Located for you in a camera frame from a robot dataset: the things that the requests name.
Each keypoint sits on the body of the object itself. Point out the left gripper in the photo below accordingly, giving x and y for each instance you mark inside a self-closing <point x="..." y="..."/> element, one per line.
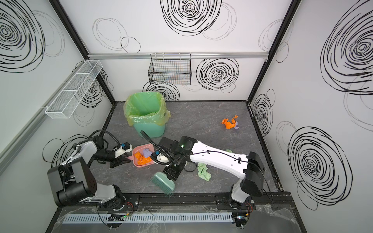
<point x="115" y="157"/>

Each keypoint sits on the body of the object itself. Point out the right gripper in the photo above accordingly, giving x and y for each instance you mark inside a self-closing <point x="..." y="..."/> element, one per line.
<point x="173" y="172"/>

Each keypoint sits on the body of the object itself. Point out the pink plastic dustpan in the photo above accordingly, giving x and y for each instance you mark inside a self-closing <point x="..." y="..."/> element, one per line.
<point x="140" y="149"/>

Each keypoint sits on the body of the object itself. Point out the teal hand brush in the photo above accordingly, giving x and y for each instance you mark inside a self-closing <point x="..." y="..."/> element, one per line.
<point x="166" y="185"/>

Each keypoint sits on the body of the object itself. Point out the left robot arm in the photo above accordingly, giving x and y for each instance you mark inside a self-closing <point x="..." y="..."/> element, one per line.
<point x="70" y="178"/>

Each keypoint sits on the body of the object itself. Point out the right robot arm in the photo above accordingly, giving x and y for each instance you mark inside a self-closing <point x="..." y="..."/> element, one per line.
<point x="248" y="168"/>

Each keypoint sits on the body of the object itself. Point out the orange paper scrap near bin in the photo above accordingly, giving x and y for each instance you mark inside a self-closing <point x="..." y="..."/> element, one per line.
<point x="140" y="161"/>

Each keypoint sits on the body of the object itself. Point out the purple paper scrap back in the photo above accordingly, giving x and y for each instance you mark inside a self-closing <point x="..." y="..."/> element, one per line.
<point x="147" y="153"/>

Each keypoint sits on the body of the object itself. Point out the green paper scrap front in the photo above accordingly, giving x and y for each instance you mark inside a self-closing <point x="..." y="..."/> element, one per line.
<point x="203" y="173"/>

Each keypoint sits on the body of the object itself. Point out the green trash bin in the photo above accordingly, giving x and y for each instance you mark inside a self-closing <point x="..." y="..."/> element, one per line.
<point x="152" y="130"/>

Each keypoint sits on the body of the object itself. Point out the yellow-green bin liner bag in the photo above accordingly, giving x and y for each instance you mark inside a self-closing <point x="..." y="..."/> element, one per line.
<point x="146" y="107"/>

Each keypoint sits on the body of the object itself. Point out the orange paper scrap far right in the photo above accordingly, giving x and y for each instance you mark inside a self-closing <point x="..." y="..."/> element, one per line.
<point x="230" y="124"/>

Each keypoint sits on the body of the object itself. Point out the grey slotted cable duct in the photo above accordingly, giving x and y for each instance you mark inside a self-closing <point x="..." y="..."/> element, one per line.
<point x="148" y="218"/>

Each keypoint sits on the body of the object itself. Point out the white mesh wall shelf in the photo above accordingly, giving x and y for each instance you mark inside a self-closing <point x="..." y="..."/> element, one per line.
<point x="81" y="89"/>

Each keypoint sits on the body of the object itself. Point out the black wire basket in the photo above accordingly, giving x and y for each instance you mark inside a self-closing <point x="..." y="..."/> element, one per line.
<point x="173" y="68"/>

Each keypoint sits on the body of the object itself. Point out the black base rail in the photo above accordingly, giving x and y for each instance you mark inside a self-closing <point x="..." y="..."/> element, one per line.
<point x="220" y="201"/>

